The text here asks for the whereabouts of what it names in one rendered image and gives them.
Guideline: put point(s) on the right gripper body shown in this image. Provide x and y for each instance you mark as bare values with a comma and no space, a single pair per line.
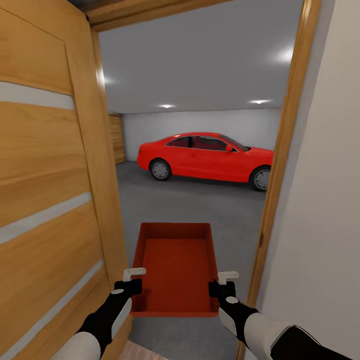
215,288

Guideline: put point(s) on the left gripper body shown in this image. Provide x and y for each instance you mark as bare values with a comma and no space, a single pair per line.
135,285

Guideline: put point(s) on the car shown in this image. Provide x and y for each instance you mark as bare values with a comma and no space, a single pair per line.
207,155

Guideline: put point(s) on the storage box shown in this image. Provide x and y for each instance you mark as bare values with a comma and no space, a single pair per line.
180,263

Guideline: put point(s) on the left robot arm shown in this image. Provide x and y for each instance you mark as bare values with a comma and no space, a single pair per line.
100,328

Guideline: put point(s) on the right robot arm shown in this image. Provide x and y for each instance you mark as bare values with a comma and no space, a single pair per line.
266,337

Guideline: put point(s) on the garage door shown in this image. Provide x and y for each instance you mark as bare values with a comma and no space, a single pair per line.
115,121

